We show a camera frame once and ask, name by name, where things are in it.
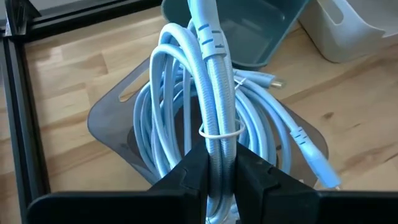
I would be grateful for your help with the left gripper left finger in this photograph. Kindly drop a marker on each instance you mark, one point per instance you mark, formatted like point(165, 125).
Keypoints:
point(155, 205)

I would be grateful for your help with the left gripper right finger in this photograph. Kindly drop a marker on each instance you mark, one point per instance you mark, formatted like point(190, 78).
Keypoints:
point(295, 208)

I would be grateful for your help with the grey translucent plastic bin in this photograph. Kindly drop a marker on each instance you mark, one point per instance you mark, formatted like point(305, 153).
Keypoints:
point(105, 124)

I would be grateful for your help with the white plastic bin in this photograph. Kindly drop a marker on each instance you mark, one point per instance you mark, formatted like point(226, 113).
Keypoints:
point(342, 37)

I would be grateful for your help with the teal plastic bin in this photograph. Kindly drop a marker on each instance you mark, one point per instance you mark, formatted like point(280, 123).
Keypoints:
point(255, 31)

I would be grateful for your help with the black aluminium table frame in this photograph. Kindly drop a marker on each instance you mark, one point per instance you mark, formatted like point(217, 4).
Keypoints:
point(18, 124)

